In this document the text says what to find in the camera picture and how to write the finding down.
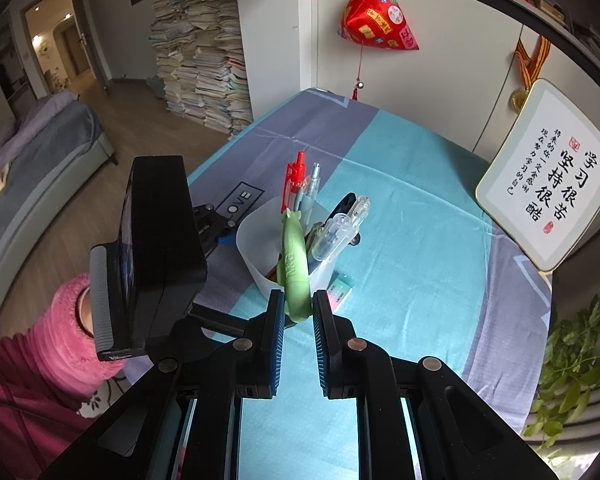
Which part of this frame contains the translucent white plastic cup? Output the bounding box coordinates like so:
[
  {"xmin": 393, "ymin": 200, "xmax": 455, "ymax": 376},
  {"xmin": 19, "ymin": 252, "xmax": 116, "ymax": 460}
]
[{"xmin": 236, "ymin": 196, "xmax": 335, "ymax": 299}]

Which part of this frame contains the green highlighter pen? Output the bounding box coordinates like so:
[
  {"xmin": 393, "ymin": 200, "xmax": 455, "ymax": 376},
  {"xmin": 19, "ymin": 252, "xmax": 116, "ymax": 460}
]
[{"xmin": 278, "ymin": 209, "xmax": 311, "ymax": 323}]

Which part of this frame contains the red clip clear pen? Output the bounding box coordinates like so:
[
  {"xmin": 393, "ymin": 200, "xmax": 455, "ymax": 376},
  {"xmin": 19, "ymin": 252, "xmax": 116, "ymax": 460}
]
[{"xmin": 280, "ymin": 151, "xmax": 306, "ymax": 212}]

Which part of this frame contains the grey clear retractable pen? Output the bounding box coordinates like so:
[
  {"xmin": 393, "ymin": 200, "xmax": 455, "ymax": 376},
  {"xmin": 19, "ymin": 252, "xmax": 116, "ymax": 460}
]
[{"xmin": 294, "ymin": 162, "xmax": 321, "ymax": 228}]

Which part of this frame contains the white capped gel pen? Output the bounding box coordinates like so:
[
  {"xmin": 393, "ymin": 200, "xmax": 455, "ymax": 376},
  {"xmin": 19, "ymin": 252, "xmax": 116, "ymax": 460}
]
[{"xmin": 308, "ymin": 213, "xmax": 357, "ymax": 261}]

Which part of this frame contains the clear dark blue pen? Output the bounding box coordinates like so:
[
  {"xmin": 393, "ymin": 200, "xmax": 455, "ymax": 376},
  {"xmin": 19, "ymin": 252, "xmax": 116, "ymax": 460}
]
[{"xmin": 306, "ymin": 211, "xmax": 361, "ymax": 264}]

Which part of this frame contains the clear pen yellow grip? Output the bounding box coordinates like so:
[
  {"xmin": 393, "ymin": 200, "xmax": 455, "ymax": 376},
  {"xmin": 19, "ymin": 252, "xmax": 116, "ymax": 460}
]
[{"xmin": 308, "ymin": 195, "xmax": 370, "ymax": 262}]

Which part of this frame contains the pink green eraser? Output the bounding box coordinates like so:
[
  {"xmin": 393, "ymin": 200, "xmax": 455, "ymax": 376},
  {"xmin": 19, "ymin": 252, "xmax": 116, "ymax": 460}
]
[{"xmin": 326, "ymin": 272, "xmax": 354, "ymax": 312}]

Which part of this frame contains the grey bed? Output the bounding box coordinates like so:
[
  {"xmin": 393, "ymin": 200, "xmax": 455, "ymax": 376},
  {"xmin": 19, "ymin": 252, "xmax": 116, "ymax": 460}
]
[{"xmin": 0, "ymin": 92, "xmax": 116, "ymax": 310}]

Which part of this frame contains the tall stack of books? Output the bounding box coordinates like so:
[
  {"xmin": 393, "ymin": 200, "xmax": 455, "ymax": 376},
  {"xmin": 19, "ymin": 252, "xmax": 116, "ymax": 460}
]
[{"xmin": 149, "ymin": 0, "xmax": 253, "ymax": 136}]

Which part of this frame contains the green potted plant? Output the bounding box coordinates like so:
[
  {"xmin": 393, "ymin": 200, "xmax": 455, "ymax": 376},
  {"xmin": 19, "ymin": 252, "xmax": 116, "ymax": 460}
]
[{"xmin": 522, "ymin": 296, "xmax": 600, "ymax": 450}]

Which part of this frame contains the red hanging zongzi ornament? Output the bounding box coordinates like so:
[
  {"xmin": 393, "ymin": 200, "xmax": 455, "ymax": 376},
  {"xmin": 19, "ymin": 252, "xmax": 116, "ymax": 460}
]
[{"xmin": 338, "ymin": 0, "xmax": 419, "ymax": 101}]

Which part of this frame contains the framed calligraphy board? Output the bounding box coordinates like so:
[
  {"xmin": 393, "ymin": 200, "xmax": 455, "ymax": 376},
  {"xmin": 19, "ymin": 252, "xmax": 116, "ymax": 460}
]
[{"xmin": 475, "ymin": 79, "xmax": 600, "ymax": 272}]

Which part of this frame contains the gold medal striped ribbon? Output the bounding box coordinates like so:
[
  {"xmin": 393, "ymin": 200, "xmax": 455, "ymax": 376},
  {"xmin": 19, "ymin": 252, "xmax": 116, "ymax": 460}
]
[{"xmin": 509, "ymin": 35, "xmax": 552, "ymax": 114}]

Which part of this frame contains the white cabinet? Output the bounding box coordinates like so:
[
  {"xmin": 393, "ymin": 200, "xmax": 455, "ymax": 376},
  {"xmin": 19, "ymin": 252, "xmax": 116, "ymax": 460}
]
[{"xmin": 232, "ymin": 0, "xmax": 600, "ymax": 162}]

